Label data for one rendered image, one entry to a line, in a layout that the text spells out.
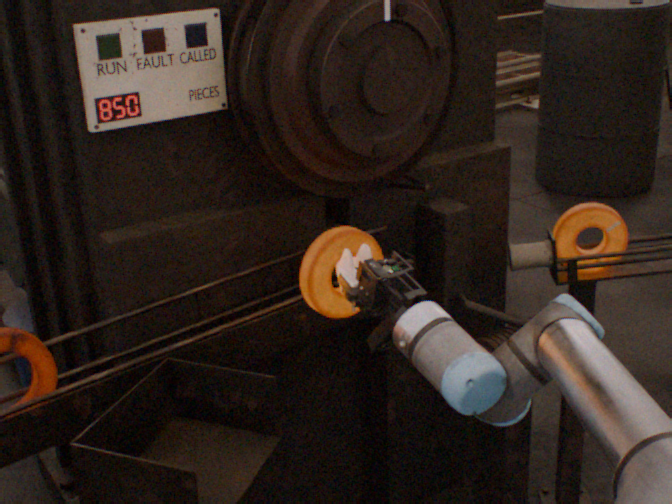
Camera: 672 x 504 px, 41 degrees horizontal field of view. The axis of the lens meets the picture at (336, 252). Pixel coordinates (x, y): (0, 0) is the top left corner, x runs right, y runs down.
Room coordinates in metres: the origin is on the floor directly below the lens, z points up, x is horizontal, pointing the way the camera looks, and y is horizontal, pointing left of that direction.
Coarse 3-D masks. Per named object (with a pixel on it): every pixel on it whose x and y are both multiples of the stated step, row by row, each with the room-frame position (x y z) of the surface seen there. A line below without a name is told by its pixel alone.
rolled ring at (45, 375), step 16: (0, 336) 1.29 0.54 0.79; (16, 336) 1.30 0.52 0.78; (32, 336) 1.33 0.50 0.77; (16, 352) 1.30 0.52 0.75; (32, 352) 1.31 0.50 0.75; (48, 352) 1.33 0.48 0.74; (48, 368) 1.32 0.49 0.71; (32, 384) 1.33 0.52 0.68; (48, 384) 1.32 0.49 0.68; (48, 400) 1.32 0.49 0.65
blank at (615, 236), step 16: (576, 208) 1.81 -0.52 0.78; (592, 208) 1.79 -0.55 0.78; (608, 208) 1.80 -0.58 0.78; (560, 224) 1.80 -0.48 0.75; (576, 224) 1.80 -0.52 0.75; (592, 224) 1.79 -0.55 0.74; (608, 224) 1.79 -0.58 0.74; (624, 224) 1.79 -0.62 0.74; (560, 240) 1.80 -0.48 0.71; (608, 240) 1.79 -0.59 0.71; (624, 240) 1.79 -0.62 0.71; (560, 256) 1.80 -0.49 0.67; (592, 272) 1.79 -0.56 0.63
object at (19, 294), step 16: (0, 176) 2.59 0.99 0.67; (0, 192) 2.53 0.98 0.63; (0, 208) 2.57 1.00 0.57; (0, 224) 2.61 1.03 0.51; (0, 240) 2.65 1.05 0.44; (16, 240) 2.45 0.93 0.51; (16, 256) 2.48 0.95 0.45; (0, 272) 2.84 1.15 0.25; (16, 272) 2.52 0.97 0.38; (0, 288) 2.71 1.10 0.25; (16, 288) 2.70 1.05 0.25; (0, 304) 2.60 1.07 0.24; (0, 320) 2.63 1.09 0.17; (16, 368) 2.54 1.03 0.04; (32, 368) 2.33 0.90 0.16
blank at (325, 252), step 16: (320, 240) 1.39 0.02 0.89; (336, 240) 1.38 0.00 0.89; (352, 240) 1.40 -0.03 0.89; (368, 240) 1.42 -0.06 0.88; (304, 256) 1.38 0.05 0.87; (320, 256) 1.37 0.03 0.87; (336, 256) 1.38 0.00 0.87; (352, 256) 1.40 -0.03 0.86; (304, 272) 1.37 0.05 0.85; (320, 272) 1.36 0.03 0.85; (304, 288) 1.36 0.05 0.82; (320, 288) 1.36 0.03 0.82; (336, 288) 1.41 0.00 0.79; (320, 304) 1.36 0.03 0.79; (336, 304) 1.38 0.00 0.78
